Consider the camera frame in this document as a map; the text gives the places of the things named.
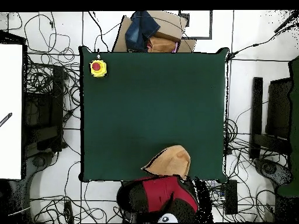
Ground tan terry towel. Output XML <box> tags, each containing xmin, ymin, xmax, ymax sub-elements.
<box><xmin>141</xmin><ymin>144</ymin><xmax>192</xmax><ymax>181</ymax></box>

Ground dark green table cloth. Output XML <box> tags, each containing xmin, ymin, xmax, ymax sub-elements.
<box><xmin>78</xmin><ymin>45</ymin><xmax>230</xmax><ymax>184</ymax></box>

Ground yellow emergency stop button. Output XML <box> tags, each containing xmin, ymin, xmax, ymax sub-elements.
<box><xmin>89</xmin><ymin>54</ymin><xmax>108</xmax><ymax>78</ymax></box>

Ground orange-brown folded cloth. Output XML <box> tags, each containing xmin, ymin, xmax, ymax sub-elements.
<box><xmin>147</xmin><ymin>36</ymin><xmax>177</xmax><ymax>53</ymax></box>

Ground blue denim jeans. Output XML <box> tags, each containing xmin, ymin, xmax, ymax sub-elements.
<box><xmin>124</xmin><ymin>10</ymin><xmax>161</xmax><ymax>53</ymax></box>

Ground brown cardboard box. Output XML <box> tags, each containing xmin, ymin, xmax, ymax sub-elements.
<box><xmin>112</xmin><ymin>10</ymin><xmax>197</xmax><ymax>53</ymax></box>

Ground black equipment rack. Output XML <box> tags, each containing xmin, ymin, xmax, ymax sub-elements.
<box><xmin>23</xmin><ymin>65</ymin><xmax>65</xmax><ymax>159</ymax></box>

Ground black floor bar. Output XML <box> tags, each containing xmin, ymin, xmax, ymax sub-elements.
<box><xmin>249</xmin><ymin>76</ymin><xmax>263</xmax><ymax>160</ymax></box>

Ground black power box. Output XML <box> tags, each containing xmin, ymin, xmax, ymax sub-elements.
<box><xmin>224</xmin><ymin>179</ymin><xmax>238</xmax><ymax>215</ymax></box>

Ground dark grey stand base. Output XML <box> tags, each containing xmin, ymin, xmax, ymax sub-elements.
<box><xmin>254</xmin><ymin>158</ymin><xmax>293</xmax><ymax>187</ymax></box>
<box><xmin>6</xmin><ymin>151</ymin><xmax>57</xmax><ymax>222</ymax></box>

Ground white board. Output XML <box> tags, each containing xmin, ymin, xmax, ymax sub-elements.
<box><xmin>0</xmin><ymin>44</ymin><xmax>23</xmax><ymax>180</ymax></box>

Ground black striped rod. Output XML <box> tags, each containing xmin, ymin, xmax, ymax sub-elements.
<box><xmin>0</xmin><ymin>112</ymin><xmax>13</xmax><ymax>128</ymax></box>

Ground black cable bundle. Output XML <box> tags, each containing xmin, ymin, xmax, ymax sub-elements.
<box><xmin>224</xmin><ymin>118</ymin><xmax>288</xmax><ymax>169</ymax></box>
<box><xmin>24</xmin><ymin>47</ymin><xmax>81</xmax><ymax>117</ymax></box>

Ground cable tangle beside pedestal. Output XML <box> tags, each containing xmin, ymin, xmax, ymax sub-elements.
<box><xmin>205</xmin><ymin>180</ymin><xmax>226</xmax><ymax>222</ymax></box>

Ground black emergency stop cable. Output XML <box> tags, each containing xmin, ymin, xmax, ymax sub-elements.
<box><xmin>87</xmin><ymin>10</ymin><xmax>110</xmax><ymax>53</ymax></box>

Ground black square frame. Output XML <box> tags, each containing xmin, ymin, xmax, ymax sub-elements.
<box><xmin>178</xmin><ymin>10</ymin><xmax>213</xmax><ymax>40</ymax></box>

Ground black stand frame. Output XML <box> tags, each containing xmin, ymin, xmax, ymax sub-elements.
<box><xmin>266</xmin><ymin>78</ymin><xmax>293</xmax><ymax>141</ymax></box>

